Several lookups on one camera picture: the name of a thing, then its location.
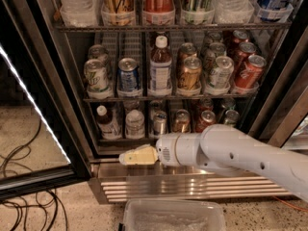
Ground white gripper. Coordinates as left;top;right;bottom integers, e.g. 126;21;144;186
118;133;203;167

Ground silver redbull can front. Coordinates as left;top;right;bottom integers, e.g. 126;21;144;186
153;111;167;136

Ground silver redbull can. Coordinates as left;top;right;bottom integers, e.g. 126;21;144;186
149;100;163;119
153;111;167;136

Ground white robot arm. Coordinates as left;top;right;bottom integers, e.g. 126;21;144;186
119;124;308;201

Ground clear water bottle bottom shelf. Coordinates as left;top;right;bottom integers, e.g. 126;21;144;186
125;110;145;140

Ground stainless fridge base grille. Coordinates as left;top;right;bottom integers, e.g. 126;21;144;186
89;158;289;204

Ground brown juice bottle bottom shelf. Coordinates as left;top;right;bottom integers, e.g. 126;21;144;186
96;105;121;140

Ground gold can bottom shelf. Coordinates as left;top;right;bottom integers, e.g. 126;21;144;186
172;109;191;133

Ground silver redbull can behind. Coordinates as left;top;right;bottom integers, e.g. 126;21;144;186
149;100;163;119

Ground red can bottom front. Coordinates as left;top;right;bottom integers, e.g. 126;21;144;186
195;110;216;133

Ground brown tea bottle middle shelf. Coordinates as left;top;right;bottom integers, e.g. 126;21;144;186
149;36;172;90

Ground red can bottom behind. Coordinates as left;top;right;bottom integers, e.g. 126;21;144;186
192;98;214;119

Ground blue pepsi can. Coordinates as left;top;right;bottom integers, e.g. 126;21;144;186
117;58;140;92

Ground gold can middle front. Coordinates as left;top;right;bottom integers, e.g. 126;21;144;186
177;56;202;90

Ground green 7up can front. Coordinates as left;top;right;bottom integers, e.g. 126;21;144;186
84;59;108;92

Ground green 7up can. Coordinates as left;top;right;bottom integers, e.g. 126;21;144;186
84;59;108;92
88;44;112;77

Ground green can bottom front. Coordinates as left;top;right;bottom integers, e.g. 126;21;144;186
222;110;240;127

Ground green can bottom behind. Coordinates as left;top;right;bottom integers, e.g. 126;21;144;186
217;97;236;121

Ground open fridge glass door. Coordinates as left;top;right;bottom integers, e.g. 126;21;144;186
0;0;90;201

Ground white green can front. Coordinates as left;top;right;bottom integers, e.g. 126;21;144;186
207;56;234;90

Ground white green can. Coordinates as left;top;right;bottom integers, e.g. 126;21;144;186
207;56;234;90
203;42;226;72
202;32;222;48

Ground gold can middle behind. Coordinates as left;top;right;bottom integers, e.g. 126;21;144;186
176;42;197;70

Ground green 7up can behind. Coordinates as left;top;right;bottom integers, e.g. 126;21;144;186
88;44;112;77

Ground white green can middle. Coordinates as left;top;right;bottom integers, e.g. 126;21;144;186
203;42;226;72

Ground red coke can front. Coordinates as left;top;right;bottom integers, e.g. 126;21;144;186
234;55;267;89

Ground red coke can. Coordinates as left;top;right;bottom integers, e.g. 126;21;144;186
233;41;257;71
234;55;267;89
225;30;249;56

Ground white green can back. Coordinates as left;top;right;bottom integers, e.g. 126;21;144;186
202;32;222;48

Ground right fridge glass door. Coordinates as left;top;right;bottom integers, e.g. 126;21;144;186
248;26;308;147

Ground red coke can middle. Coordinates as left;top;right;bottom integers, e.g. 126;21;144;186
233;41;257;71

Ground red tall can top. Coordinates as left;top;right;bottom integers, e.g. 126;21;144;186
142;0;175;25

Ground gold tall can top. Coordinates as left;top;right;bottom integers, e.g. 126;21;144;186
101;0;135;26

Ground red coke can back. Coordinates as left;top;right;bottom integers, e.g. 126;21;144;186
225;30;249;56

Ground green striped can top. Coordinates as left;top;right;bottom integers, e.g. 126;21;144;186
180;0;215;25

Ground blue can top right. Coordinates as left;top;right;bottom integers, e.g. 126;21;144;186
252;0;292;22

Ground clear plastic bin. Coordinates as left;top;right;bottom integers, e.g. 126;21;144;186
123;198;226;231

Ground water bottle top left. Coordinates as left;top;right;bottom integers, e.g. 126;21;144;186
60;0;100;28

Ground water bottle top right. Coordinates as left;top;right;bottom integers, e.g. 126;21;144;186
213;0;254;24

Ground black floor cables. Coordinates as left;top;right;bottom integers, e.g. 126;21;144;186
0;117;69;231

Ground orange floor cable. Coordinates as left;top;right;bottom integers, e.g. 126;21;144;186
272;195;308;214

